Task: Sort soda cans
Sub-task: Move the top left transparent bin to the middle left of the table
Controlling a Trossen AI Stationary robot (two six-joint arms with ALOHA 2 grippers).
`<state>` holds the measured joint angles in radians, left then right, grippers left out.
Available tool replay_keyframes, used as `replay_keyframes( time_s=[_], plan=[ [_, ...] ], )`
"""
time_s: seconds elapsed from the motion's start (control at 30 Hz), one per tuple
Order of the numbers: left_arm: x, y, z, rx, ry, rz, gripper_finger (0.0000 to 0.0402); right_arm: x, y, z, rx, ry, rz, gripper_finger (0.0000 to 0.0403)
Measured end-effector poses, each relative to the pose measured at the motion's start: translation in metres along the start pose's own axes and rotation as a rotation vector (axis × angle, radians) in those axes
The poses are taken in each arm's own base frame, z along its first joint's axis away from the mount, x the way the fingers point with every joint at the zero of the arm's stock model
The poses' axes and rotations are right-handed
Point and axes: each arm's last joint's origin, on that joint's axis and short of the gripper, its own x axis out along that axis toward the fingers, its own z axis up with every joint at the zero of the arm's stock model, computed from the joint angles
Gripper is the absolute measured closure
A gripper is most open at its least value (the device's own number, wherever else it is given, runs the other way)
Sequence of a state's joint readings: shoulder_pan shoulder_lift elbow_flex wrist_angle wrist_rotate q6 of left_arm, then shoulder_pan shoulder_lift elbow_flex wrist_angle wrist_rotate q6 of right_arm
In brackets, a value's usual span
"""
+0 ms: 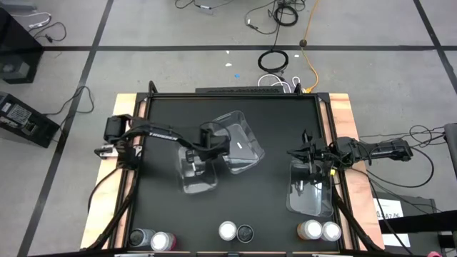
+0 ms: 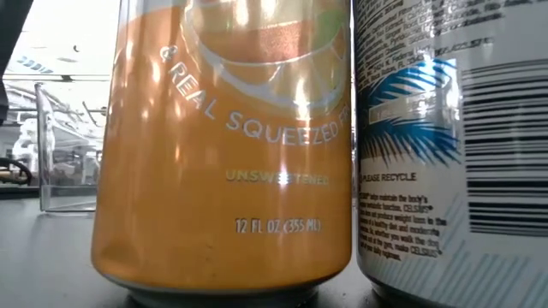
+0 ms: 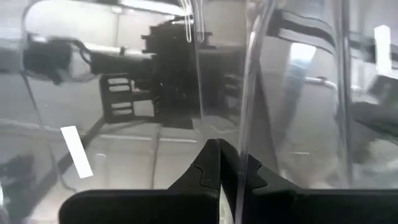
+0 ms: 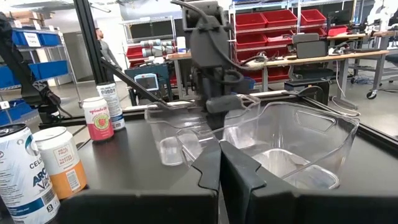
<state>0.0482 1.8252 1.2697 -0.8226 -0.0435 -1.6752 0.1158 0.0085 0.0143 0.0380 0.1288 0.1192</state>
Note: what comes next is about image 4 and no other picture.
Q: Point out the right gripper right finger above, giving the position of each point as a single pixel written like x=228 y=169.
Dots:
x=311 y=208

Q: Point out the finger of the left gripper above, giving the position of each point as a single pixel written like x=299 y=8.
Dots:
x=221 y=121
x=213 y=121

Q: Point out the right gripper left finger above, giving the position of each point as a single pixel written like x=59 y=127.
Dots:
x=140 y=208

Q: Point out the orange Spindrift can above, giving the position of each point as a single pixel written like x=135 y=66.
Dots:
x=62 y=168

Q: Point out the white Celsius drink can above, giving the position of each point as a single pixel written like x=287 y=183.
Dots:
x=21 y=174
x=116 y=102

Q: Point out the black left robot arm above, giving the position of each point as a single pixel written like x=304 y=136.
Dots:
x=208 y=46

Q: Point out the clear plastic bin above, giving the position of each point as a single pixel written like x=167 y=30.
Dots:
x=169 y=149
x=311 y=168
x=199 y=143

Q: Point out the metal rack with red bins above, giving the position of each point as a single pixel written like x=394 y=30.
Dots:
x=231 y=46

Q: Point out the red plastic storage bin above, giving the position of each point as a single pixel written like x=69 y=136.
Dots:
x=134 y=52
x=337 y=31
x=280 y=39
x=312 y=17
x=250 y=21
x=258 y=53
x=278 y=74
x=251 y=41
x=280 y=18

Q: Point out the small wooden workbench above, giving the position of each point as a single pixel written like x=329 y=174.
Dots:
x=178 y=56

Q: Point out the dark blue equipment cart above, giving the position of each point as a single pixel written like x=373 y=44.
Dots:
x=161 y=70

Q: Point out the white cylinder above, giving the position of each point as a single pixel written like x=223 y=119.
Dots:
x=181 y=45

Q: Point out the white teach pendant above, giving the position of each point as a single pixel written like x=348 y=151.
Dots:
x=146 y=82

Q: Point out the black device box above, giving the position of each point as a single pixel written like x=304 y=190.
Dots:
x=311 y=48

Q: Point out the person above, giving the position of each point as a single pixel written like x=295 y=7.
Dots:
x=109 y=54

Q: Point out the long wooden workbench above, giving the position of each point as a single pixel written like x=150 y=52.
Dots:
x=342 y=56

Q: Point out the black caster wheel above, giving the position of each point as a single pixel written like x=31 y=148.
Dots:
x=371 y=95

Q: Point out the blue plastic storage bin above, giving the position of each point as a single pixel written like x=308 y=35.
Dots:
x=49 y=40
x=51 y=70
x=18 y=110
x=5 y=79

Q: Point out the grey metal shelf rack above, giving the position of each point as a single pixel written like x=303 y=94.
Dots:
x=53 y=47

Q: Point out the white robot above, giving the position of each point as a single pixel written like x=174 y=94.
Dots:
x=381 y=15

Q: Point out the brown cardboard box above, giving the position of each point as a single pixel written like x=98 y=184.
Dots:
x=26 y=17

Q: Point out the black frame brace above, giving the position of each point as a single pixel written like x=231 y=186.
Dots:
x=133 y=82

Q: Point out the black frame post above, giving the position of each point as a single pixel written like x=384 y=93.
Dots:
x=90 y=40

